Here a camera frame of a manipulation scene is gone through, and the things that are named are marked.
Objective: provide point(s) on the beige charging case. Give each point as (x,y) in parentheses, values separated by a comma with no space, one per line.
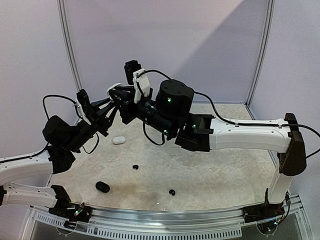
(113,87)

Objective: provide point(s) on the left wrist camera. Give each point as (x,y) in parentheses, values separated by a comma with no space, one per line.
(81,103)

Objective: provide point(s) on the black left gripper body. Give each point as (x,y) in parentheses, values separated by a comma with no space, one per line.
(99,124)

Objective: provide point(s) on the black earbud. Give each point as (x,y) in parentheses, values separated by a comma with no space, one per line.
(172,192)

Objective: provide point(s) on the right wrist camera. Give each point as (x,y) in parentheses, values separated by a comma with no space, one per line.
(136,77)

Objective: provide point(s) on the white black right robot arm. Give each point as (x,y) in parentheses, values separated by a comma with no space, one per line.
(169,113)

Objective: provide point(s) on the black earbud mid table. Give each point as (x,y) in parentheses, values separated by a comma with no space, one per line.
(135,167)

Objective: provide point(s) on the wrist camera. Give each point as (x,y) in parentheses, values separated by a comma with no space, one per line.
(136,77)
(81,103)

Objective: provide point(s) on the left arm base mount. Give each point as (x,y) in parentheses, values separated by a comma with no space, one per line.
(73,212)

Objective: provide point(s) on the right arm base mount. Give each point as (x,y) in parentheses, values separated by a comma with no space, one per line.
(266,210)

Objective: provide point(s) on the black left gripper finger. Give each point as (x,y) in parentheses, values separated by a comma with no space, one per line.
(99,103)
(109,113)

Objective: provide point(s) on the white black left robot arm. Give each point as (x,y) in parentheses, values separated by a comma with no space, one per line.
(63,141)

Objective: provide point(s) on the black oval charging case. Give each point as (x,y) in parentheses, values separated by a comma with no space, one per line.
(102,187)

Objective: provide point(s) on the white earbud charging case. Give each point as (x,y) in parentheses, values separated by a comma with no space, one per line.
(118,140)

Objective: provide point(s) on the aluminium front rail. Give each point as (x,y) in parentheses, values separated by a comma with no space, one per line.
(121,224)

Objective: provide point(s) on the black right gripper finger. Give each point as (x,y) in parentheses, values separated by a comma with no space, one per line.
(119,96)
(128,88)

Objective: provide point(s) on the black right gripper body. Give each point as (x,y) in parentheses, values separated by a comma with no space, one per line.
(128,105)

